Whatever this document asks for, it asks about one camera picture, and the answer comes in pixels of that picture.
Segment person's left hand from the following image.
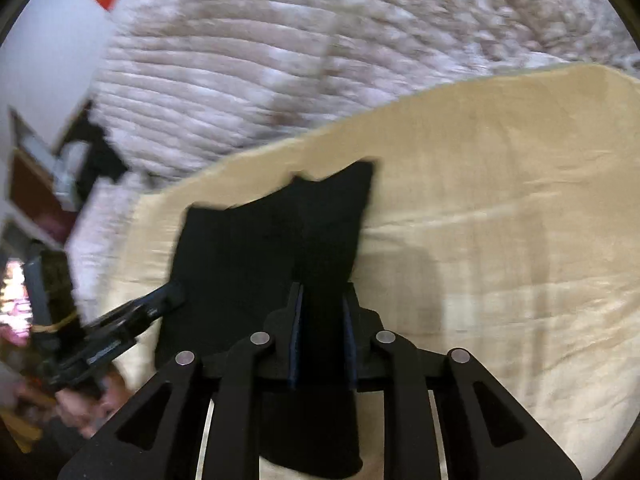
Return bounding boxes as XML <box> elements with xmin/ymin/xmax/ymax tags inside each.
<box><xmin>54</xmin><ymin>367</ymin><xmax>128</xmax><ymax>438</ymax></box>

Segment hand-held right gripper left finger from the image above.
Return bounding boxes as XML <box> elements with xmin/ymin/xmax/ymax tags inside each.
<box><xmin>57</xmin><ymin>282</ymin><xmax>306</xmax><ymax>480</ymax></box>

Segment brown wooden cabinet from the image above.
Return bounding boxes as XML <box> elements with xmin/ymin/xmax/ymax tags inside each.
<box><xmin>7</xmin><ymin>107</ymin><xmax>81</xmax><ymax>243</ymax></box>

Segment black pants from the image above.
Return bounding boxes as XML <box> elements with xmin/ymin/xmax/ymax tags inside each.
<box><xmin>154</xmin><ymin>159</ymin><xmax>377</xmax><ymax>479</ymax></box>

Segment beige fleece blanket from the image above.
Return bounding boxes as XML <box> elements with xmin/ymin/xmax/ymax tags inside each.
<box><xmin>97</xmin><ymin>62</ymin><xmax>640</xmax><ymax>480</ymax></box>

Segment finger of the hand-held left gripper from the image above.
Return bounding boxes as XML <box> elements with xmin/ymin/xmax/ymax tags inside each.
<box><xmin>85</xmin><ymin>281</ymin><xmax>187</xmax><ymax>342</ymax></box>

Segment dark cloth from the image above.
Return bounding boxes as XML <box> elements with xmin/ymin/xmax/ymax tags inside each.
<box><xmin>70</xmin><ymin>110</ymin><xmax>130</xmax><ymax>198</ymax></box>

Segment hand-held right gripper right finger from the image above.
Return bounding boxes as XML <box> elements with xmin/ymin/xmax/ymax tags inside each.
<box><xmin>342</xmin><ymin>282</ymin><xmax>583</xmax><ymax>480</ymax></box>

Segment white quilted comforter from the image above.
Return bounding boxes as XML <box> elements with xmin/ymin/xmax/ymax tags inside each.
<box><xmin>90</xmin><ymin>0</ymin><xmax>640</xmax><ymax>183</ymax></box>

